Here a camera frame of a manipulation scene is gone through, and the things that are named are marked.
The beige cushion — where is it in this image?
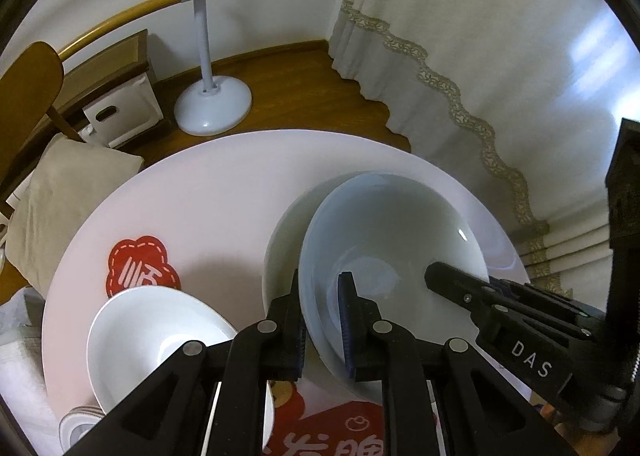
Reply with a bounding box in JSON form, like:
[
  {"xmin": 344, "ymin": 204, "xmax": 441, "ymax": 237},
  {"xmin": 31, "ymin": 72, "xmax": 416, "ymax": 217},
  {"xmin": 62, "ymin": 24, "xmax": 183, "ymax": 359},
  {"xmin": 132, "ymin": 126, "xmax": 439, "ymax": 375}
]
[{"xmin": 5, "ymin": 133, "xmax": 146, "ymax": 293}]

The round pink-topped table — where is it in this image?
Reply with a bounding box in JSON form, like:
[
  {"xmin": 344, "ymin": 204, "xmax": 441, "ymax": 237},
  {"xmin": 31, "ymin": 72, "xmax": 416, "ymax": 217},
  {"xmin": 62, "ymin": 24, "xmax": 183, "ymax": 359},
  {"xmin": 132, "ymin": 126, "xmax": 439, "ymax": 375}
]
[{"xmin": 42, "ymin": 129, "xmax": 531, "ymax": 456}]

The white curtain with patterned trim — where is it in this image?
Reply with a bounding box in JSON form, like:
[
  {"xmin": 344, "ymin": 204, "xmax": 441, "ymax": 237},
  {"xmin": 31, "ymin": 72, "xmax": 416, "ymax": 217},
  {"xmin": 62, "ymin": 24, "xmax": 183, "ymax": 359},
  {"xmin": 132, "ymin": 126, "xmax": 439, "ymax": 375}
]
[{"xmin": 327, "ymin": 0, "xmax": 640, "ymax": 298}]

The red rectangular sticker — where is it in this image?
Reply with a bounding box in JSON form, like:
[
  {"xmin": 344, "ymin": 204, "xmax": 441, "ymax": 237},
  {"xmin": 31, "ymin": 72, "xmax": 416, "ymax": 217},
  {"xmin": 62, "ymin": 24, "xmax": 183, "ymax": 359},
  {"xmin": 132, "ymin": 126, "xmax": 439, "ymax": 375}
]
[{"xmin": 280, "ymin": 398, "xmax": 437, "ymax": 456}]

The white tablecloth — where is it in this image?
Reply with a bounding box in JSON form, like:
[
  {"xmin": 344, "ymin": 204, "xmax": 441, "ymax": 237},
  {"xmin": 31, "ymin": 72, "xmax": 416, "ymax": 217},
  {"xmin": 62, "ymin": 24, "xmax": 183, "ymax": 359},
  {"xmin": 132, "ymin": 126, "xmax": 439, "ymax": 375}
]
[{"xmin": 0, "ymin": 286, "xmax": 66, "ymax": 437}]

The wooden chair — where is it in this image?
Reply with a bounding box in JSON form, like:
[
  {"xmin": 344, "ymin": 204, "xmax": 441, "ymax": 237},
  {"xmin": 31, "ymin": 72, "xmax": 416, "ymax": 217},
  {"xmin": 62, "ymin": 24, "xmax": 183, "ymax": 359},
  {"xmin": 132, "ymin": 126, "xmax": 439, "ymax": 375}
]
[{"xmin": 0, "ymin": 41, "xmax": 83, "ymax": 217}]

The white barre stand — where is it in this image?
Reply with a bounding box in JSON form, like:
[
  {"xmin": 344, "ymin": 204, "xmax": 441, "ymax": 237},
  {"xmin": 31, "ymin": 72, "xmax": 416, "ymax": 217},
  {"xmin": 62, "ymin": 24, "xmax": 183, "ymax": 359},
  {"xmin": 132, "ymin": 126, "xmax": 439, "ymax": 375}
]
[{"xmin": 174, "ymin": 0, "xmax": 253, "ymax": 136}]

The white bowl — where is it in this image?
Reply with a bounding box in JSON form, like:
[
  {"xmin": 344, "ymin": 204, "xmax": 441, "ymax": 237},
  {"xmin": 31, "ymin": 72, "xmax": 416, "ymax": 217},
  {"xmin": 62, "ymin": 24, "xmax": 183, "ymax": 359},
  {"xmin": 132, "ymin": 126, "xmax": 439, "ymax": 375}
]
[
  {"xmin": 86, "ymin": 285, "xmax": 276, "ymax": 452},
  {"xmin": 298, "ymin": 172, "xmax": 491, "ymax": 402},
  {"xmin": 261, "ymin": 170, "xmax": 362, "ymax": 328}
]

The white storage box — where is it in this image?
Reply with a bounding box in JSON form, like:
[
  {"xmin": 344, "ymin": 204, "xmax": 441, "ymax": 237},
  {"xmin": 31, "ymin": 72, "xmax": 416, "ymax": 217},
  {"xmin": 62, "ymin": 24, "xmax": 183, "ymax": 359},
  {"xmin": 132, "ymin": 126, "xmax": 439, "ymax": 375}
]
[{"xmin": 80, "ymin": 74, "xmax": 167, "ymax": 149}]

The wooden framed panel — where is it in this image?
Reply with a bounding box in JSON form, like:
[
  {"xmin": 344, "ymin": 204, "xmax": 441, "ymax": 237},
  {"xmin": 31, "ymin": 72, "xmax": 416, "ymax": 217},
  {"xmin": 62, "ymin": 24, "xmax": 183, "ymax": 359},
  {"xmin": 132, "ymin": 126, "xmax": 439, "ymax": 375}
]
[{"xmin": 57, "ymin": 29, "xmax": 152, "ymax": 113}]

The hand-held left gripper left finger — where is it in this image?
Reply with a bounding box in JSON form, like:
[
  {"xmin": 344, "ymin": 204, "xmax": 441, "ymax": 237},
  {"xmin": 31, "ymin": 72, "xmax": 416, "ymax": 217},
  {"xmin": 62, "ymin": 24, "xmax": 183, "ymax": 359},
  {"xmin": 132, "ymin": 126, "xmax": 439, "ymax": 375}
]
[{"xmin": 62, "ymin": 269, "xmax": 308, "ymax": 456}]

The red flower-shaped sticker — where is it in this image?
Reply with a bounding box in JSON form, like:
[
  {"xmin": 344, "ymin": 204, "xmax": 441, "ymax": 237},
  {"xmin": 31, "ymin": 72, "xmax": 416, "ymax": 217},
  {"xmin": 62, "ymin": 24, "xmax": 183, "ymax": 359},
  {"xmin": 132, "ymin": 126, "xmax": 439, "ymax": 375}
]
[{"xmin": 105, "ymin": 235, "xmax": 181, "ymax": 298}]

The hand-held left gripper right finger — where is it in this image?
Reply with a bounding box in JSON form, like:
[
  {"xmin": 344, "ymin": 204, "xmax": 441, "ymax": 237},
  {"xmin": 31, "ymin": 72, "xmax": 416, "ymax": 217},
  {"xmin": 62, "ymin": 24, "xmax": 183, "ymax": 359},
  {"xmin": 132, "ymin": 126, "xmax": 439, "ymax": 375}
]
[{"xmin": 337, "ymin": 271, "xmax": 581, "ymax": 456}]

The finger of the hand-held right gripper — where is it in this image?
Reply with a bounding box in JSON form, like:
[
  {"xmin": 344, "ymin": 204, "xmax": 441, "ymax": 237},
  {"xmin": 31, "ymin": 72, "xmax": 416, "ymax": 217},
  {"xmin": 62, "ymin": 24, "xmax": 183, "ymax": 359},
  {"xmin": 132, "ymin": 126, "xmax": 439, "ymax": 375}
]
[{"xmin": 424, "ymin": 261, "xmax": 599, "ymax": 340}]

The red round-edged sticker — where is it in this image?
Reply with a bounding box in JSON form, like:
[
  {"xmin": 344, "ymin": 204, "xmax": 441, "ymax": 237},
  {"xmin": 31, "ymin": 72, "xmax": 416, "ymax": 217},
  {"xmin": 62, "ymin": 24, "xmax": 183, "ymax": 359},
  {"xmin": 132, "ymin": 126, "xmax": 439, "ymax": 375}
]
[{"xmin": 271, "ymin": 380, "xmax": 307, "ymax": 423}]

